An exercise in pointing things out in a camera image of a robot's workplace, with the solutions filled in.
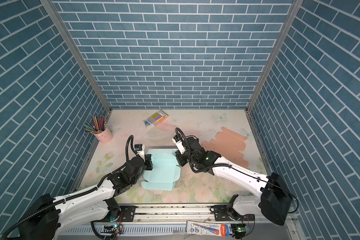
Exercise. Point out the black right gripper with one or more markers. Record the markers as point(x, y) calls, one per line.
point(179, 155)

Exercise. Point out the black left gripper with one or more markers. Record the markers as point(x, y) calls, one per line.
point(148, 161)

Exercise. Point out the light blue paper box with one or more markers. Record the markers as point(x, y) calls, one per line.
point(165, 172)

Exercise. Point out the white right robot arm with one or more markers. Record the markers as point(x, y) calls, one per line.
point(270, 195)

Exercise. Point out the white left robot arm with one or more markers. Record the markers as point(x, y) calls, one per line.
point(48, 217)

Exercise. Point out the pink flat cardboard box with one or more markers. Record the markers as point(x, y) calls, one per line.
point(230, 145)

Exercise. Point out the toothpaste style flat box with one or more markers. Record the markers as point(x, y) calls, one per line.
point(207, 229)

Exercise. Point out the coloured marker pack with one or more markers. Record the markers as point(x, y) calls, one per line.
point(158, 117)

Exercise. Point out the pink pencil cup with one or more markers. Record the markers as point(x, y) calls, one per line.
point(105, 136)

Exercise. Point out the coloured pencils bundle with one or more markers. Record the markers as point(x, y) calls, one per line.
point(96, 125)

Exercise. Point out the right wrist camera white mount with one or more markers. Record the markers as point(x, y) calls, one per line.
point(178, 142)

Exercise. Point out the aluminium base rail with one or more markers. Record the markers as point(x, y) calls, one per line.
point(170, 219)

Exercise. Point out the left electronics board with wires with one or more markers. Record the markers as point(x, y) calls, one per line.
point(111, 232)

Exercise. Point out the aluminium corner post right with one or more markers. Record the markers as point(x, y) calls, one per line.
point(295, 7)

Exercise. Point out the aluminium corner post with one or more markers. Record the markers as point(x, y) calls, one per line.
point(68, 39)
point(295, 7)

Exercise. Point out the aluminium corner post left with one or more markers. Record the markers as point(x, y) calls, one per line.
point(68, 39)

